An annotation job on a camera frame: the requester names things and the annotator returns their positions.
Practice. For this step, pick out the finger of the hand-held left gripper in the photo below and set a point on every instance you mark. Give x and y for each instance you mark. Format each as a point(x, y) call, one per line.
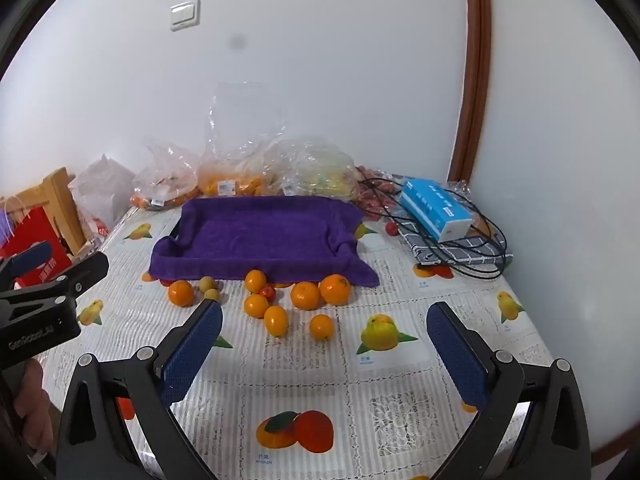
point(85, 270)
point(32, 257)

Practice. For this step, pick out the white plastic bag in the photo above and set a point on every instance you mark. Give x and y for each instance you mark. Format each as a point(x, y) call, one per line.
point(102, 185)

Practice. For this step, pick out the blue tissue box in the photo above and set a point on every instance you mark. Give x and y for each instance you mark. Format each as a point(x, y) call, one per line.
point(432, 207)

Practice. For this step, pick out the red paper bag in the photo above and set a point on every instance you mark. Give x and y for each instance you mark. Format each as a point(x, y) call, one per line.
point(35, 240)

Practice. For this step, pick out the oval orange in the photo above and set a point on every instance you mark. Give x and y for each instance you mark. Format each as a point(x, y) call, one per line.
point(276, 321)

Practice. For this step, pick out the tall clear bag of oranges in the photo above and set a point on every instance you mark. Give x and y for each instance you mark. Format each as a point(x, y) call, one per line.
point(232, 160)

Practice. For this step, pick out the purple paper bag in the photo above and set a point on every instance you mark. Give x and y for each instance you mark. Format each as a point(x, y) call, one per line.
point(4, 227)

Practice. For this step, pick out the wooden chair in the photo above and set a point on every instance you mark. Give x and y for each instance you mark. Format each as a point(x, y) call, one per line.
point(57, 210)

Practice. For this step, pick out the round orange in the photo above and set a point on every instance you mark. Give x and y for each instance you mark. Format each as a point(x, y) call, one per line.
point(335, 289)
point(305, 295)
point(256, 306)
point(181, 293)
point(255, 280)

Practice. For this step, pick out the person's left hand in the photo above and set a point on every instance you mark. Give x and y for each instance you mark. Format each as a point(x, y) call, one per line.
point(32, 400)

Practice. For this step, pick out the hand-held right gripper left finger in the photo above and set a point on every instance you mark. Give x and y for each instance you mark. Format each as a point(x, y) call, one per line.
point(192, 355)

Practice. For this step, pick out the clear bag of yellow produce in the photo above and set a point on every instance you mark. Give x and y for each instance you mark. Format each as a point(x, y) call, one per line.
point(310, 170)

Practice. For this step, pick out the white light switch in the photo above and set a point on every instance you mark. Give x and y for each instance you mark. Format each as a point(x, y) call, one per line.
point(185, 14)

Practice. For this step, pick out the brown wooden door frame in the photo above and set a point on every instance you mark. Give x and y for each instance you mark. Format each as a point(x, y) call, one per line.
point(472, 70)

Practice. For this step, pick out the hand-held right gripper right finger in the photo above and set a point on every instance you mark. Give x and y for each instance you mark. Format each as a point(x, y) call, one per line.
point(457, 355)

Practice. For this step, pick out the small orange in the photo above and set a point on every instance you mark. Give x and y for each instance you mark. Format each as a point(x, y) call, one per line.
point(321, 327)

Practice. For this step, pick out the small yellow-green pear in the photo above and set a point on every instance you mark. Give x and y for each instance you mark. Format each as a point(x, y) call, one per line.
point(206, 283)
point(213, 295)

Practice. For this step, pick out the purple towel covered tray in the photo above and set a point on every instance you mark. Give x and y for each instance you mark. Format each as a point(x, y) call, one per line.
point(270, 235)

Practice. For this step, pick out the bag of red produce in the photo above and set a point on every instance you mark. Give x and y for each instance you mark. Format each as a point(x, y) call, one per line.
point(370, 195)

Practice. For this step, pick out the clear bag of small oranges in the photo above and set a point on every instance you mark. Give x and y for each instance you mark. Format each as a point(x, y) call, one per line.
point(162, 180)

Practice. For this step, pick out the printed tablecloth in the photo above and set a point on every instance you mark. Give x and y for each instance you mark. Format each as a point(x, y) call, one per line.
point(300, 385)

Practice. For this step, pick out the red cherry tomato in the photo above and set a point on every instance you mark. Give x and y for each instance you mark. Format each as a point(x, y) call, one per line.
point(268, 293)
point(391, 228)

